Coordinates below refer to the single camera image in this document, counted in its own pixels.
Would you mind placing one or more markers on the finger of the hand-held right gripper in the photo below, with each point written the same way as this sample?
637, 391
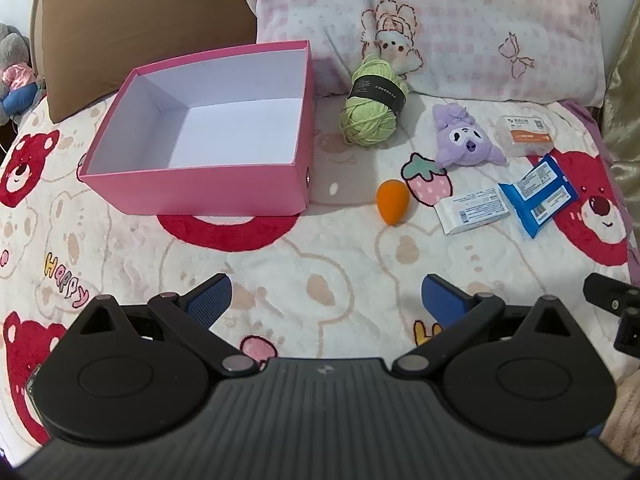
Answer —
612, 295

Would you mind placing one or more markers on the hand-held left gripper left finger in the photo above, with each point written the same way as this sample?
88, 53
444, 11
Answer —
212, 301

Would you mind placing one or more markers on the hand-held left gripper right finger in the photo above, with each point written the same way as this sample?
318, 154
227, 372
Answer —
441, 301

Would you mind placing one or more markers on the white wipes packet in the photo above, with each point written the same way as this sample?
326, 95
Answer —
470, 210

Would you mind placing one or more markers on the orange makeup sponge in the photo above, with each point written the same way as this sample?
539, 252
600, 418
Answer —
392, 202

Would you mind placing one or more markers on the pink cardboard box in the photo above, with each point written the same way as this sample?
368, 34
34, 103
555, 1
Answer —
200, 185

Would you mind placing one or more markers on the blue wipes packet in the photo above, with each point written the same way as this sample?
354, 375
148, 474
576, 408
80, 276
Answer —
537, 202

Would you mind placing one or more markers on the clear packet with orange label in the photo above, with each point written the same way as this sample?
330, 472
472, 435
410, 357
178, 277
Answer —
525, 135

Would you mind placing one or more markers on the person's right forearm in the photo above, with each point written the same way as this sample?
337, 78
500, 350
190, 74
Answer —
627, 420

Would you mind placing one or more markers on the printed bear blanket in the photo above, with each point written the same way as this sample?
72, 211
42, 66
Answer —
325, 260

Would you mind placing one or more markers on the gold curtain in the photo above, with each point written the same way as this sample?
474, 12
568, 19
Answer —
622, 135

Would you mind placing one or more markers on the purple plush toy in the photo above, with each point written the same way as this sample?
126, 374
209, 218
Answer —
465, 140

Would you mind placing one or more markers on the green yarn ball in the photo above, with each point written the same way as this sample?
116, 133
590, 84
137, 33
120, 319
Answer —
367, 120

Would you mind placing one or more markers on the pink checkered pillow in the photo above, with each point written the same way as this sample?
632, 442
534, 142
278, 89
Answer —
450, 20

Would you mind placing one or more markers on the brown pillow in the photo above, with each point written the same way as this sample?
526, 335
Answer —
150, 20

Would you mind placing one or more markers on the grey plush toy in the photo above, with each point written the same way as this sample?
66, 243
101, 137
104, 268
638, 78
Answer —
15, 75

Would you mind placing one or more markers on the beige headboard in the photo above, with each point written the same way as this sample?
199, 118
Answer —
36, 15

